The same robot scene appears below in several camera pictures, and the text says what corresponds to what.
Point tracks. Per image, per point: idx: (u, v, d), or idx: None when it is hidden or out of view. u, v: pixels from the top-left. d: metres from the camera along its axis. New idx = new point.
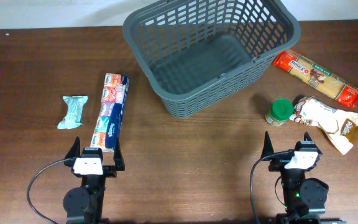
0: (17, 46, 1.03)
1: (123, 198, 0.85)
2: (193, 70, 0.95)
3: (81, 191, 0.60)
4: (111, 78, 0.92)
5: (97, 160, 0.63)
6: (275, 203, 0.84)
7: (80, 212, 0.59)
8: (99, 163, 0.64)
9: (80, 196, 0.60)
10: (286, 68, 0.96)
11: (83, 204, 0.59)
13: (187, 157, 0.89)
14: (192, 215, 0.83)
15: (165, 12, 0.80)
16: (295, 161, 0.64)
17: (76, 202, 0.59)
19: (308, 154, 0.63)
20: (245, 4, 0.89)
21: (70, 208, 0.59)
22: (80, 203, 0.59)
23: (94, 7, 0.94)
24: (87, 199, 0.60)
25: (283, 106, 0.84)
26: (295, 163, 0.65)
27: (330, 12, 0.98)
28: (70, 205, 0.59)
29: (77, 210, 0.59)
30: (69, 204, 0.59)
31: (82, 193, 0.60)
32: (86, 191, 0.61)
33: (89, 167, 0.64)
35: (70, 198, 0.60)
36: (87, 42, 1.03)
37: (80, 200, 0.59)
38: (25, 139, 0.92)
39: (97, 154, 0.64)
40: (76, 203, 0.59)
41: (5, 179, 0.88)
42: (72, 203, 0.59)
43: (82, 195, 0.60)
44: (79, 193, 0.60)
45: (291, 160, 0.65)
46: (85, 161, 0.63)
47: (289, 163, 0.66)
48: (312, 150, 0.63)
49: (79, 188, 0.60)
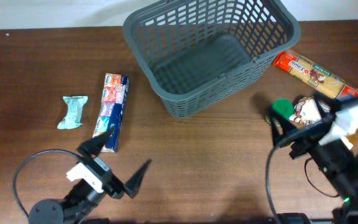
0: (17, 45, 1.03)
1: (123, 198, 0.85)
2: (193, 70, 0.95)
3: (52, 206, 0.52)
4: (111, 78, 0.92)
5: (100, 181, 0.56)
6: (275, 203, 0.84)
7: None
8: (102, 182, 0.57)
9: (50, 210, 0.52)
10: (286, 68, 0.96)
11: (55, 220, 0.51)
13: (187, 157, 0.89)
14: (192, 215, 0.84)
15: (165, 12, 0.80)
16: (340, 129, 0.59)
17: (45, 216, 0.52)
19: (342, 116, 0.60)
20: (245, 4, 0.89)
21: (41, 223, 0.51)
22: (50, 218, 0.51)
23: (94, 7, 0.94)
24: (61, 214, 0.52)
25: (281, 104, 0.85)
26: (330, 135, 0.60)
27: (329, 12, 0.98)
28: (37, 219, 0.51)
29: None
30: (37, 219, 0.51)
31: (53, 206, 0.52)
32: (60, 206, 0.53)
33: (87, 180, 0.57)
35: (40, 213, 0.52)
36: (87, 42, 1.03)
37: (50, 214, 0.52)
38: (25, 139, 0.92)
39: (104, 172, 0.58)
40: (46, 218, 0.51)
41: (6, 179, 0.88)
42: (41, 216, 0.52)
43: (54, 212, 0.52)
44: (50, 206, 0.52)
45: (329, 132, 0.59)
46: (86, 173, 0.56)
47: (326, 138, 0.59)
48: (347, 107, 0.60)
49: (51, 201, 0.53)
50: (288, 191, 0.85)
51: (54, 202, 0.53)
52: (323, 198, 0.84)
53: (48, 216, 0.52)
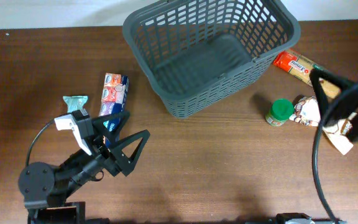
0: (17, 45, 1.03)
1: (123, 198, 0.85)
2: (192, 70, 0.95)
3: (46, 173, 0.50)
4: (111, 78, 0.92)
5: (76, 126, 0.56)
6: (275, 202, 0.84)
7: (42, 194, 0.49)
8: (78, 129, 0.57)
9: (43, 175, 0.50)
10: (286, 68, 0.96)
11: (46, 184, 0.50)
13: (187, 157, 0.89)
14: (192, 215, 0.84)
15: (165, 12, 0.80)
16: None
17: (36, 185, 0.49)
19: None
20: (245, 3, 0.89)
21: (28, 190, 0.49)
22: (41, 182, 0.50)
23: (94, 7, 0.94)
24: (51, 179, 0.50)
25: (283, 106, 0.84)
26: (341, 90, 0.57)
27: (330, 11, 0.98)
28: (30, 185, 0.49)
29: (38, 191, 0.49)
30: (29, 182, 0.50)
31: (44, 170, 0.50)
32: (50, 169, 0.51)
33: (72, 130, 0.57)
35: (32, 178, 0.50)
36: (87, 42, 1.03)
37: (42, 180, 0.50)
38: (25, 139, 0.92)
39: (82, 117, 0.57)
40: (36, 182, 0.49)
41: (6, 179, 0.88)
42: (30, 182, 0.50)
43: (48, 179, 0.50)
44: (41, 169, 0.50)
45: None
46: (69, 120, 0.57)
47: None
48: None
49: (41, 163, 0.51)
50: (288, 191, 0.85)
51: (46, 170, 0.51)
52: (323, 198, 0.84)
53: (41, 185, 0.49)
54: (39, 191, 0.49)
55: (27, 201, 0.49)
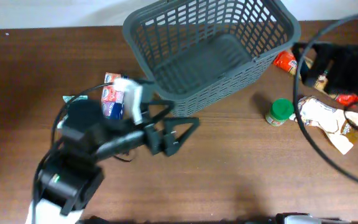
0: (17, 45, 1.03)
1: (123, 198, 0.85)
2: (192, 70, 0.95)
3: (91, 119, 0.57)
4: (112, 78, 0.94)
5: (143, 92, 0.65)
6: (275, 202, 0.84)
7: (84, 124, 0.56)
8: (138, 94, 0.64)
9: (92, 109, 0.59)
10: (286, 68, 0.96)
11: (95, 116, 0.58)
13: (186, 157, 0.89)
14: (192, 215, 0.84)
15: (165, 12, 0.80)
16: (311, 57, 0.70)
17: (78, 125, 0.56)
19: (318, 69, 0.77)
20: (245, 3, 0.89)
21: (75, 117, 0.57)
22: (91, 113, 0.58)
23: (95, 7, 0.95)
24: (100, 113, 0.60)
25: (283, 105, 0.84)
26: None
27: (329, 11, 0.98)
28: (73, 121, 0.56)
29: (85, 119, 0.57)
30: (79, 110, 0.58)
31: (96, 103, 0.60)
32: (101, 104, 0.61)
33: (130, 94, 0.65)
35: (76, 116, 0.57)
36: (87, 41, 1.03)
37: (92, 109, 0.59)
38: (24, 139, 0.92)
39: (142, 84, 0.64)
40: (85, 112, 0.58)
41: (5, 179, 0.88)
42: (80, 112, 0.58)
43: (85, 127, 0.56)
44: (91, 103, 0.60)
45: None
46: (128, 83, 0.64)
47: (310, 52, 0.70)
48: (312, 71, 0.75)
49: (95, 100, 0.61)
50: (288, 191, 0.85)
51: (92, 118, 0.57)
52: (323, 198, 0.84)
53: (81, 126, 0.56)
54: (82, 123, 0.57)
55: (64, 127, 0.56)
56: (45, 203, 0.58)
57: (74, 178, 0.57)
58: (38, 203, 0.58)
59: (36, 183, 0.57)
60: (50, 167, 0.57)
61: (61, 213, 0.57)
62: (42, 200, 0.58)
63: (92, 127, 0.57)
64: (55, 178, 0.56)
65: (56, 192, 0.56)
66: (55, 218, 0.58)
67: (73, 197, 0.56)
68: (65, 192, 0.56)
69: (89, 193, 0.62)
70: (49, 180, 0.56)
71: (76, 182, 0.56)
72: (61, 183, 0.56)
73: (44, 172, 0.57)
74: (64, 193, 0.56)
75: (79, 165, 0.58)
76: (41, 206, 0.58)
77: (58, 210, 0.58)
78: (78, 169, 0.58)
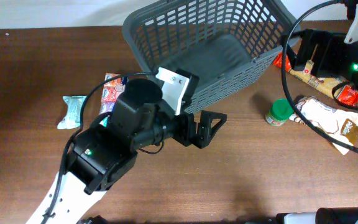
0: (16, 45, 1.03)
1: (123, 198, 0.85)
2: (192, 70, 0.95)
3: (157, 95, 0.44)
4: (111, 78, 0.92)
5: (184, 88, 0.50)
6: (274, 203, 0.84)
7: None
8: (187, 89, 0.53)
9: None
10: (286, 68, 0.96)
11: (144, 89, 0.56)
13: (187, 157, 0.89)
14: (192, 215, 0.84)
15: (165, 12, 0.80)
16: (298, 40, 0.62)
17: (140, 96, 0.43)
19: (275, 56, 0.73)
20: (245, 3, 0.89)
21: None
22: None
23: (94, 7, 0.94)
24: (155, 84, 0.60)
25: (283, 106, 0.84)
26: None
27: (329, 11, 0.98)
28: (130, 89, 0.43)
29: None
30: None
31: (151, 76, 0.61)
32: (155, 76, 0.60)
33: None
35: (145, 87, 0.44)
36: (87, 41, 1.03)
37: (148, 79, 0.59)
38: (24, 139, 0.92)
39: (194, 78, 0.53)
40: None
41: (6, 179, 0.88)
42: None
43: (151, 100, 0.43)
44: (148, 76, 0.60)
45: (346, 35, 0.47)
46: (174, 74, 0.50)
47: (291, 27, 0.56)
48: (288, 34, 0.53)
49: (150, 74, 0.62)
50: (288, 191, 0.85)
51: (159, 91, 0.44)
52: (323, 198, 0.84)
53: (140, 99, 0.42)
54: None
55: (120, 99, 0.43)
56: (71, 178, 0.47)
57: (114, 152, 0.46)
58: (64, 175, 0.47)
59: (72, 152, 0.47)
60: (92, 135, 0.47)
61: (84, 190, 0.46)
62: (69, 172, 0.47)
63: (148, 104, 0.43)
64: (89, 152, 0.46)
65: (87, 167, 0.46)
66: (68, 200, 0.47)
67: (101, 177, 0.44)
68: (94, 169, 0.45)
69: (118, 176, 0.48)
70: (81, 153, 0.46)
71: (115, 156, 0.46)
72: (94, 158, 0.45)
73: (80, 139, 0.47)
74: (92, 170, 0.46)
75: (114, 142, 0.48)
76: (63, 185, 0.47)
77: (82, 186, 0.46)
78: (125, 140, 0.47)
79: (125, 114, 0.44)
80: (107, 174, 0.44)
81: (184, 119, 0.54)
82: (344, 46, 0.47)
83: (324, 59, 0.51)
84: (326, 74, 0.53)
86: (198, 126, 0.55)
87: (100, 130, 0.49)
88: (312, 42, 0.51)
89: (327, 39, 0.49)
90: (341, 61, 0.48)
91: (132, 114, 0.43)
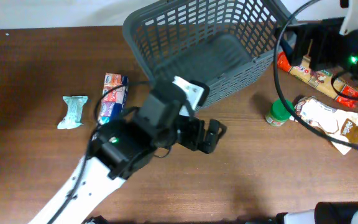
0: (16, 45, 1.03)
1: (123, 198, 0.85)
2: (193, 70, 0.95)
3: (184, 96, 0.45)
4: (111, 78, 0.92)
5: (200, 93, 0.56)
6: (274, 203, 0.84)
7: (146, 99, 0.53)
8: (197, 97, 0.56)
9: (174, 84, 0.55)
10: (286, 68, 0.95)
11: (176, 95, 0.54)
13: (186, 157, 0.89)
14: (192, 215, 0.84)
15: (165, 12, 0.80)
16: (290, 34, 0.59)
17: (169, 94, 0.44)
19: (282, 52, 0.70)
20: (245, 3, 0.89)
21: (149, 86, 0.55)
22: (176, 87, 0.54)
23: (94, 7, 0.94)
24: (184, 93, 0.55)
25: (283, 106, 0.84)
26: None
27: (330, 11, 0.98)
28: (160, 88, 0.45)
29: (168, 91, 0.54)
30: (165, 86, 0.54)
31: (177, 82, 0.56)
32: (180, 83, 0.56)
33: (188, 94, 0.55)
35: (174, 88, 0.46)
36: (87, 42, 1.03)
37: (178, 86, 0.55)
38: (24, 139, 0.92)
39: (202, 86, 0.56)
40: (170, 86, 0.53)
41: (6, 179, 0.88)
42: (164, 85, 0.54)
43: (178, 99, 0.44)
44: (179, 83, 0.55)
45: (341, 27, 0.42)
46: (188, 84, 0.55)
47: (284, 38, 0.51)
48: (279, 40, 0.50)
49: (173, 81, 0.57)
50: (288, 191, 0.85)
51: (185, 94, 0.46)
52: (323, 198, 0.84)
53: (170, 97, 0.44)
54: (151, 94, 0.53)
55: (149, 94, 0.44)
56: (96, 163, 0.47)
57: (138, 144, 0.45)
58: (89, 160, 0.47)
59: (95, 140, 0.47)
60: (115, 126, 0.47)
61: (108, 175, 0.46)
62: (94, 158, 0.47)
63: (176, 102, 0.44)
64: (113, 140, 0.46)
65: (110, 156, 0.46)
66: (93, 183, 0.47)
67: (124, 165, 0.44)
68: (117, 158, 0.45)
69: (138, 166, 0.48)
70: (106, 142, 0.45)
71: (138, 147, 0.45)
72: (118, 147, 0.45)
73: (105, 129, 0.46)
74: (115, 158, 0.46)
75: (137, 133, 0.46)
76: (89, 168, 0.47)
77: (106, 171, 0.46)
78: (146, 136, 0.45)
79: (152, 109, 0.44)
80: (130, 163, 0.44)
81: (196, 124, 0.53)
82: (340, 40, 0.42)
83: (321, 56, 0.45)
84: (324, 67, 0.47)
86: (207, 133, 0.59)
87: (123, 123, 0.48)
88: (309, 38, 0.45)
89: (321, 34, 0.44)
90: (345, 51, 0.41)
91: (160, 109, 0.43)
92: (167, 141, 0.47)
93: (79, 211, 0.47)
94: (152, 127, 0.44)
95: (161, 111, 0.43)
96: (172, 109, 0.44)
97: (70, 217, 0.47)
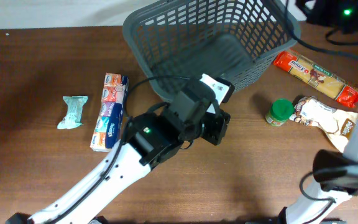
0: (17, 45, 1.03)
1: (123, 198, 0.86)
2: (193, 70, 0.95)
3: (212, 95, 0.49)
4: (111, 78, 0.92)
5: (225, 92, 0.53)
6: (274, 202, 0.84)
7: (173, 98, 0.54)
8: (223, 96, 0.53)
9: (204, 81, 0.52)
10: (286, 68, 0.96)
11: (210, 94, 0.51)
13: (187, 157, 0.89)
14: (192, 215, 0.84)
15: (165, 12, 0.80)
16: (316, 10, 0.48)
17: (199, 93, 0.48)
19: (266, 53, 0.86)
20: (246, 3, 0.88)
21: None
22: (209, 82, 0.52)
23: (94, 7, 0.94)
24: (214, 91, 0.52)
25: (283, 106, 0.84)
26: None
27: None
28: (191, 86, 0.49)
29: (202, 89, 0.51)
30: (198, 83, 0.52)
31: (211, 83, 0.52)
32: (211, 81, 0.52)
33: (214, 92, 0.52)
35: (202, 87, 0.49)
36: (87, 42, 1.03)
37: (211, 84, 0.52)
38: (24, 139, 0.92)
39: (229, 85, 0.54)
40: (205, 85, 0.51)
41: (6, 179, 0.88)
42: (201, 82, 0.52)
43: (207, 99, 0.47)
44: (210, 83, 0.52)
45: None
46: (214, 82, 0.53)
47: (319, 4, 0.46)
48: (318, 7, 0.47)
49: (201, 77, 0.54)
50: (288, 191, 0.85)
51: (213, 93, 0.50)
52: None
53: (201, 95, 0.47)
54: None
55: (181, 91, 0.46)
56: (130, 149, 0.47)
57: (167, 135, 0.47)
58: (123, 146, 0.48)
59: (128, 129, 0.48)
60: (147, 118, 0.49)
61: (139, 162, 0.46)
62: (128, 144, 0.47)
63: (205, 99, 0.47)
64: (146, 130, 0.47)
65: (142, 144, 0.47)
66: (124, 166, 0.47)
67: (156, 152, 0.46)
68: (148, 146, 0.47)
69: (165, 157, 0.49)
70: (141, 130, 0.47)
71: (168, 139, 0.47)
72: (150, 136, 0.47)
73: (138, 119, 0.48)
74: (146, 146, 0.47)
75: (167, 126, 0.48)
76: (122, 152, 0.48)
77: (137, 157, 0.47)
78: (175, 130, 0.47)
79: (183, 104, 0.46)
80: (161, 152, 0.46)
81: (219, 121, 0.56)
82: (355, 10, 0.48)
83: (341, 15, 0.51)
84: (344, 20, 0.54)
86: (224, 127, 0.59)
87: (154, 116, 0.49)
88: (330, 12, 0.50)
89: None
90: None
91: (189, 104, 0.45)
92: (192, 136, 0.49)
93: (108, 194, 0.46)
94: (181, 121, 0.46)
95: (191, 107, 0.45)
96: (200, 106, 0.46)
97: (99, 198, 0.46)
